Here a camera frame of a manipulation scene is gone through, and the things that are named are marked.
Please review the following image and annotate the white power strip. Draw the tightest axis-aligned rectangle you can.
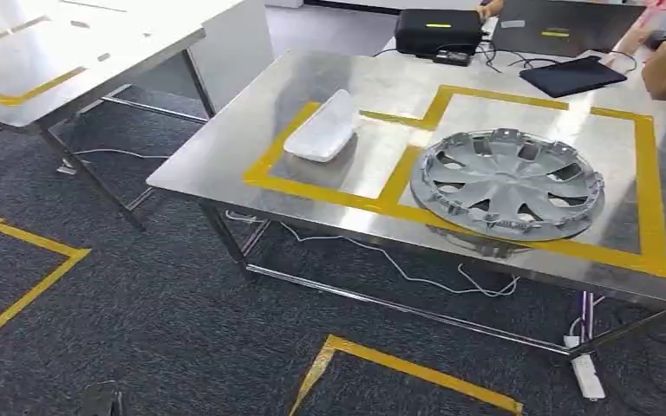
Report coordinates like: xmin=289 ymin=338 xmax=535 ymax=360
xmin=563 ymin=335 xmax=607 ymax=402

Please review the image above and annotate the yellow tape line on table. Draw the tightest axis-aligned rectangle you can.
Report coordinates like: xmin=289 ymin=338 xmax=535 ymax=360
xmin=0 ymin=65 xmax=88 ymax=108

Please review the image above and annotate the black cable on table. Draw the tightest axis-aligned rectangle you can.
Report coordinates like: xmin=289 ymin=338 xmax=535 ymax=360
xmin=475 ymin=41 xmax=639 ymax=75

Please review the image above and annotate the black tablet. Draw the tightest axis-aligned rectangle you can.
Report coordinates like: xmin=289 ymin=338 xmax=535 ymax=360
xmin=519 ymin=55 xmax=629 ymax=100

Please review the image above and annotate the steel table with tape outline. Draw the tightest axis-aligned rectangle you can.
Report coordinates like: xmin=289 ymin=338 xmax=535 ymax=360
xmin=146 ymin=49 xmax=666 ymax=361

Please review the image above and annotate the purple cable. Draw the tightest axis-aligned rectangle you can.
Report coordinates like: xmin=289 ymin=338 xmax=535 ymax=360
xmin=578 ymin=290 xmax=605 ymax=341

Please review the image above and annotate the thin white floor cable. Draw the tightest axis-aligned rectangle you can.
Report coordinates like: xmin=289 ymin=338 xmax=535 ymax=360
xmin=73 ymin=147 xmax=172 ymax=161

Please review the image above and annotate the black box case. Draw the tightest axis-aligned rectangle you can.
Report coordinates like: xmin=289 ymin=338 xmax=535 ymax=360
xmin=394 ymin=8 xmax=484 ymax=58

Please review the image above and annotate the long white floor cable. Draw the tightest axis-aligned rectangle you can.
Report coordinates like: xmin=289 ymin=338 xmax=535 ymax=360
xmin=225 ymin=210 xmax=522 ymax=299

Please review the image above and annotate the dark laptop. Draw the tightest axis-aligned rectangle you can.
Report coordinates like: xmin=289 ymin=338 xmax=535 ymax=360
xmin=490 ymin=0 xmax=648 ymax=59

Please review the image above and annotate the silver wheel hubcap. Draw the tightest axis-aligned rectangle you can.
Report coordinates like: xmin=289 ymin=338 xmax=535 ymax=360
xmin=409 ymin=127 xmax=608 ymax=243

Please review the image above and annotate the person's hand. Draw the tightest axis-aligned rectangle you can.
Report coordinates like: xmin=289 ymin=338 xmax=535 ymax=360
xmin=475 ymin=0 xmax=506 ymax=23

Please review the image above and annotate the yellow floor tape outline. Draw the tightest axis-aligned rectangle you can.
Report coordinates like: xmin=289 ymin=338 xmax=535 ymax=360
xmin=0 ymin=217 xmax=92 ymax=359
xmin=288 ymin=335 xmax=525 ymax=416

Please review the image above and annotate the yellow tape outline on table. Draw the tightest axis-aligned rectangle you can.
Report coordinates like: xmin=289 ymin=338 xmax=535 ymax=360
xmin=242 ymin=84 xmax=666 ymax=280

